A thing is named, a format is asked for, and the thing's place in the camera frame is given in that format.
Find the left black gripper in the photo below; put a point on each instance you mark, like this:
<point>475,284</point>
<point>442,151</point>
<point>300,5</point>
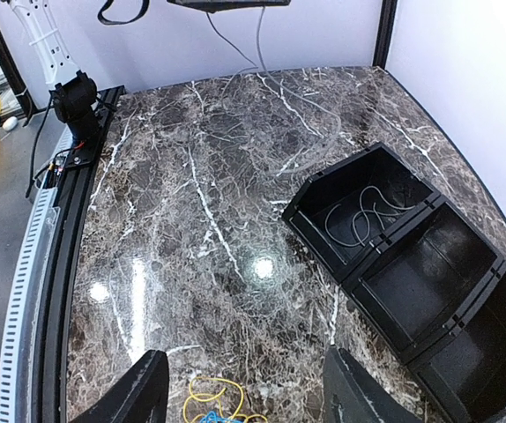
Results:
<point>230,3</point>

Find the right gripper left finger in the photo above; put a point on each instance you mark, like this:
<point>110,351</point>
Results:
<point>140,395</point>

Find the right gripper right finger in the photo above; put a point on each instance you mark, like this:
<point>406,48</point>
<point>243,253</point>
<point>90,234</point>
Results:
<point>351,394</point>

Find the black three-compartment bin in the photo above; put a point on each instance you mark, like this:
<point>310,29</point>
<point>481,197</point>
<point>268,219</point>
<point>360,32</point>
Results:
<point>429,282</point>

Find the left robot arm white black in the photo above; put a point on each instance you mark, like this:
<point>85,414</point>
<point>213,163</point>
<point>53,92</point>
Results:
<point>72,93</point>

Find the black front rail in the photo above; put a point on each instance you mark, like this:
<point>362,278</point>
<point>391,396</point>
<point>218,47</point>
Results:
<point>73,183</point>

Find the white slotted cable duct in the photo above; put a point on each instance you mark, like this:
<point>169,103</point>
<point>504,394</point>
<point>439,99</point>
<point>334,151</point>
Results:
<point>22,349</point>

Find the right black frame post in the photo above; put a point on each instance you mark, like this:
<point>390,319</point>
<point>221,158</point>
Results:
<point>384,33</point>

